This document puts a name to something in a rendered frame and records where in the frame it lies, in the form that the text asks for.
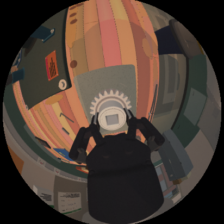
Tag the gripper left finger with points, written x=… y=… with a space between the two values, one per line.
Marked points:
x=79 y=143

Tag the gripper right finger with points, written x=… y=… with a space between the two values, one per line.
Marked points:
x=152 y=132

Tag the cream change gear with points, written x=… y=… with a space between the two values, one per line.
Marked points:
x=110 y=105

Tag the grey speckled tray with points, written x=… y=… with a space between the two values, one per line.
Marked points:
x=106 y=79

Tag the small grey bar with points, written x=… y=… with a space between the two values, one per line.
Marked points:
x=65 y=131

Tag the blue book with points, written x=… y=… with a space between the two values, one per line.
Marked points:
x=62 y=154

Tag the orange-red flat box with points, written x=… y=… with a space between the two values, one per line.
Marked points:
x=81 y=170

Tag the grey hex key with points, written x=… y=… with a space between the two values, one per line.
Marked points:
x=68 y=117

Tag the grey metal cabinet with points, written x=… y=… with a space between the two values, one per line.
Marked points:
x=174 y=154

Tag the thin dark rod tool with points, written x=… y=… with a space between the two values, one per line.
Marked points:
x=153 y=101

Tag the black flat file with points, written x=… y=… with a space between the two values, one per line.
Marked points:
x=42 y=142

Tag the dark green cupboard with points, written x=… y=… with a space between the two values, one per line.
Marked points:
x=194 y=101

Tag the white notice sheet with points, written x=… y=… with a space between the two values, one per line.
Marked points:
x=69 y=203
x=45 y=196

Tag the cream round knob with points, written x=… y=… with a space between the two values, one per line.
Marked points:
x=62 y=84

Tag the orange box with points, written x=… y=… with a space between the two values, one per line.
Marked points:
x=16 y=159

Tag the orange plate with black bars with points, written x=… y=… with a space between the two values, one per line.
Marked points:
x=51 y=66

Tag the dark green machine base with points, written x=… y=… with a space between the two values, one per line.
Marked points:
x=38 y=72

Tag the dark blue block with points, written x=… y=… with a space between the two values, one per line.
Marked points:
x=42 y=33
x=18 y=76

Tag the dark brown round stool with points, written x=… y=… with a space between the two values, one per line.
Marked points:
x=184 y=39

